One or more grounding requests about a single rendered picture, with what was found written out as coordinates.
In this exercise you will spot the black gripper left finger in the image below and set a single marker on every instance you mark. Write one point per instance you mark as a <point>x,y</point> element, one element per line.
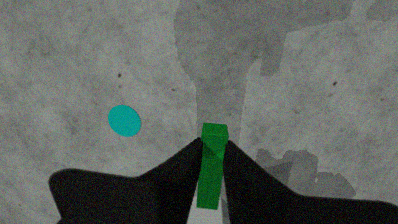
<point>162,195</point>

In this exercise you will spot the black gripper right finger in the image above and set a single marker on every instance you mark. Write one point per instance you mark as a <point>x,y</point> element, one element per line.
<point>256,197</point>

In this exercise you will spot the green rectangular post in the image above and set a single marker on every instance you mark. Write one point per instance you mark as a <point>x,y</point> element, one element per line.
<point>214,137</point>

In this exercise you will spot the teal circle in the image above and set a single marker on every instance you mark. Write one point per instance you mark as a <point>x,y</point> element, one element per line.
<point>124,120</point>

